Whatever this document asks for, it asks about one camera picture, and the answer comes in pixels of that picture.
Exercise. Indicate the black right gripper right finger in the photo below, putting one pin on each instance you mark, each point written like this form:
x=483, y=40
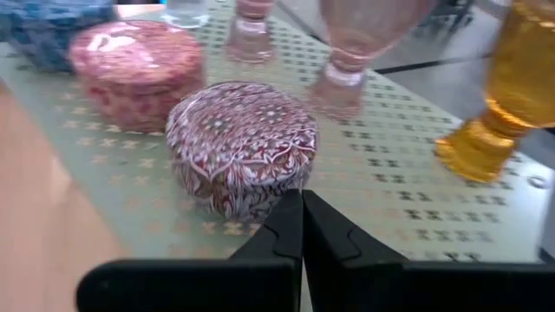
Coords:
x=412, y=288

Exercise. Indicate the clear ribbed glass candle holder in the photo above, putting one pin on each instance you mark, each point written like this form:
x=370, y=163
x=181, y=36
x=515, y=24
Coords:
x=186, y=13

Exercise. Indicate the green perforated metal shelf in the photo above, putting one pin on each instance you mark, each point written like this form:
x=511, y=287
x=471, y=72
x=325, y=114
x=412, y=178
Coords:
x=390, y=173

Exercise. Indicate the red white patterned tin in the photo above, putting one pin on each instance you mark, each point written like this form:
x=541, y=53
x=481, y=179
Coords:
x=139, y=73

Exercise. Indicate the pink ribbed glass candle holder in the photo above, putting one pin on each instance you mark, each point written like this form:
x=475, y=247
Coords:
x=351, y=52
x=250, y=30

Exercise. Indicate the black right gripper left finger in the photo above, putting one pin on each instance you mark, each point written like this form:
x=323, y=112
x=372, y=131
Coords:
x=195, y=286

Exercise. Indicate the purple white patterned tin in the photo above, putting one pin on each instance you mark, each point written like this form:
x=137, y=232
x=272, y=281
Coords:
x=243, y=143

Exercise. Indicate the dark blue patterned tin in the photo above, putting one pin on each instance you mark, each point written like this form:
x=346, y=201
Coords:
x=47, y=30

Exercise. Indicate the amber ribbed glass candle holder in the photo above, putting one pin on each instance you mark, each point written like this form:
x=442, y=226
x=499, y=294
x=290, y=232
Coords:
x=511, y=86

